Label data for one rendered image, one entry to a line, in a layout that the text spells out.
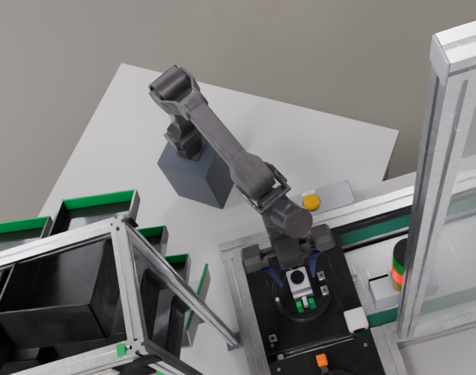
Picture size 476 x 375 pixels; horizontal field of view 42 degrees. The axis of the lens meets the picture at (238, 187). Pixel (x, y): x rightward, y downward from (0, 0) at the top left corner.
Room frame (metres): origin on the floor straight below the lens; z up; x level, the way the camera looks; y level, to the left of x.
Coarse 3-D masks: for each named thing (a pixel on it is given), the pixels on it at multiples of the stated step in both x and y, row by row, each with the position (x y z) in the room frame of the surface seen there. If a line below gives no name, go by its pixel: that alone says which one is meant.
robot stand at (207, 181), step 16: (208, 144) 0.84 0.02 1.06; (160, 160) 0.86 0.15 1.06; (176, 160) 0.84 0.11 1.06; (192, 160) 0.82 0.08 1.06; (208, 160) 0.80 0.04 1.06; (176, 176) 0.82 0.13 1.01; (192, 176) 0.79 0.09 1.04; (208, 176) 0.76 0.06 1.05; (224, 176) 0.80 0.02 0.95; (176, 192) 0.85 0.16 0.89; (192, 192) 0.81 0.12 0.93; (208, 192) 0.77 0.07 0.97; (224, 192) 0.78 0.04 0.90
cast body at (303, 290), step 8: (288, 272) 0.44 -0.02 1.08; (296, 272) 0.43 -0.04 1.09; (304, 272) 0.42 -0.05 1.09; (288, 280) 0.42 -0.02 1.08; (296, 280) 0.41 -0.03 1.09; (304, 280) 0.41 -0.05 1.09; (296, 288) 0.40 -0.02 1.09; (304, 288) 0.39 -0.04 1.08; (296, 296) 0.39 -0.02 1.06; (304, 296) 0.39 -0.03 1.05; (304, 304) 0.37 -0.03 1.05
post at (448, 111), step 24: (432, 72) 0.26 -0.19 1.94; (432, 96) 0.25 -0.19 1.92; (456, 96) 0.23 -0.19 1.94; (432, 120) 0.25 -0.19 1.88; (456, 120) 0.23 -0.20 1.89; (432, 144) 0.24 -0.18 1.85; (456, 144) 0.23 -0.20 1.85; (432, 168) 0.23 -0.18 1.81; (456, 168) 0.23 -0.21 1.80; (432, 192) 0.23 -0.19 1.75; (432, 216) 0.23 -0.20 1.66; (408, 240) 0.26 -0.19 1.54; (432, 240) 0.23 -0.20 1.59; (408, 264) 0.25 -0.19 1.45; (432, 264) 0.23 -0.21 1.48; (408, 288) 0.23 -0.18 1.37; (408, 312) 0.23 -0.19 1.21; (408, 336) 0.23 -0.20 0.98
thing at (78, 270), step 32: (128, 192) 0.53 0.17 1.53; (64, 224) 0.52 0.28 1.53; (64, 256) 0.45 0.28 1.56; (96, 256) 0.43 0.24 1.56; (32, 288) 0.40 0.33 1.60; (64, 288) 0.39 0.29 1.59; (96, 288) 0.33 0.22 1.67; (0, 320) 0.34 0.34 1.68; (32, 320) 0.33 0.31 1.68; (64, 320) 0.31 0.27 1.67; (96, 320) 0.29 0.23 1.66
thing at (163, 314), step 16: (176, 256) 0.53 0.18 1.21; (160, 304) 0.44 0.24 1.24; (176, 304) 0.40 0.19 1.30; (160, 320) 0.40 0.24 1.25; (176, 320) 0.37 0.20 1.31; (160, 336) 0.37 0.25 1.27; (176, 336) 0.34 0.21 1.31; (176, 352) 0.32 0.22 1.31; (112, 368) 0.33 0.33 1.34; (128, 368) 0.32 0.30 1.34; (144, 368) 0.31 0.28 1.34
